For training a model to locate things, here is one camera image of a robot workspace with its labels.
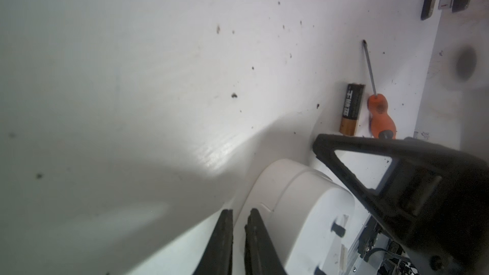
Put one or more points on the orange handled screwdriver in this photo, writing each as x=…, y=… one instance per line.
x=381, y=124

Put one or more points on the black AA battery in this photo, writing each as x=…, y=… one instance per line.
x=351, y=109

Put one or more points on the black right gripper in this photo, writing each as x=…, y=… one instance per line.
x=433, y=200

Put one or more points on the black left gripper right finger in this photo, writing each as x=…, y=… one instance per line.
x=260, y=254

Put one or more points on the white square alarm clock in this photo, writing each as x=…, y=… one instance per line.
x=305, y=214

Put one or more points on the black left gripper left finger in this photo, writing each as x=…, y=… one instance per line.
x=218, y=255

